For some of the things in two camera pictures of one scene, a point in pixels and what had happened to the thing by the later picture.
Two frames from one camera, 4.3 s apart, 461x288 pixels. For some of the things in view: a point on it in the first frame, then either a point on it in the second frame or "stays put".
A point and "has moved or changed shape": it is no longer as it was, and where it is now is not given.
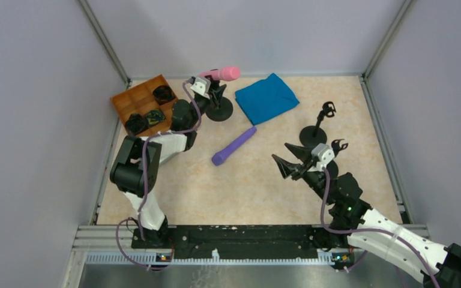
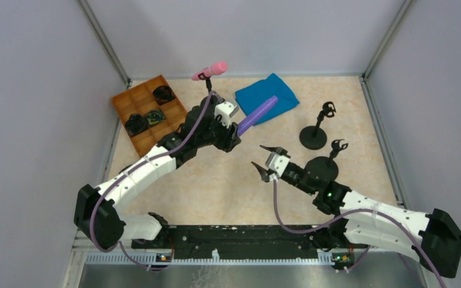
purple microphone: x=219 y=158 → x=251 y=119
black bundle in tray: x=136 y=123 stays put
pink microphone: x=228 y=74 has moved or changed shape
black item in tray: x=163 y=94 stays put
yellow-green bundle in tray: x=155 y=116 stays put
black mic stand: x=316 y=134 stays put
